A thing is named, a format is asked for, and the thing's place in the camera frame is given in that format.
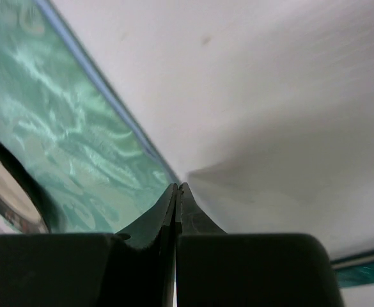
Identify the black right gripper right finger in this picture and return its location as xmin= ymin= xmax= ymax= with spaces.
xmin=175 ymin=184 xmax=343 ymax=306

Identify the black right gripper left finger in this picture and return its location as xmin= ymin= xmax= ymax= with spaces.
xmin=0 ymin=184 xmax=178 ymax=306

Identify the green patterned cloth placemat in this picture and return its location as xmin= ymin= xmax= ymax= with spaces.
xmin=0 ymin=1 xmax=176 ymax=232

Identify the dark rimmed dinner plate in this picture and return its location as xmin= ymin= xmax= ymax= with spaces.
xmin=0 ymin=143 xmax=59 ymax=233

